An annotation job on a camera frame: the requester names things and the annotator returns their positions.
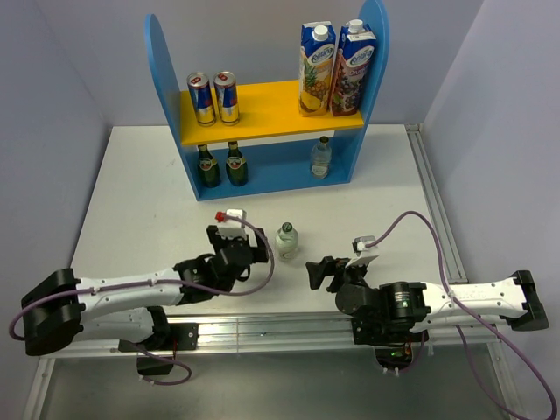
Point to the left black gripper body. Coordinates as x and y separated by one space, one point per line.
220 241

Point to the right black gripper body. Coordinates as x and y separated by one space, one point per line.
354 274

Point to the clear glass bottle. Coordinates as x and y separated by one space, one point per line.
321 156
286 241

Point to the green glass bottle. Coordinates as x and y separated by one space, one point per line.
208 167
236 165

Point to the green glass bottle front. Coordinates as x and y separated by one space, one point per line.
236 165

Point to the energy drink can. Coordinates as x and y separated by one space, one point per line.
227 99
201 97

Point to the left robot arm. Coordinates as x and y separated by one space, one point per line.
65 308

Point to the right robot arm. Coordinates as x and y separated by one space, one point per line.
513 301

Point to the blue and yellow shelf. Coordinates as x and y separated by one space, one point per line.
276 140

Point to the berry juice carton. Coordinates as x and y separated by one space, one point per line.
355 50

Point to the pineapple juice carton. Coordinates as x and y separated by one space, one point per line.
316 52

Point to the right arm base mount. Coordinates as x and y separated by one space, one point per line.
391 349

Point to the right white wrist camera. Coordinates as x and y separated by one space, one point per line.
365 251

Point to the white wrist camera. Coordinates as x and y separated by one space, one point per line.
230 223
365 251

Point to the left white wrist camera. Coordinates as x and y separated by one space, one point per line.
230 223

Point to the aluminium rail frame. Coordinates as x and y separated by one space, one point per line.
282 353

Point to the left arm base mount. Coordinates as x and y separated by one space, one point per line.
155 362

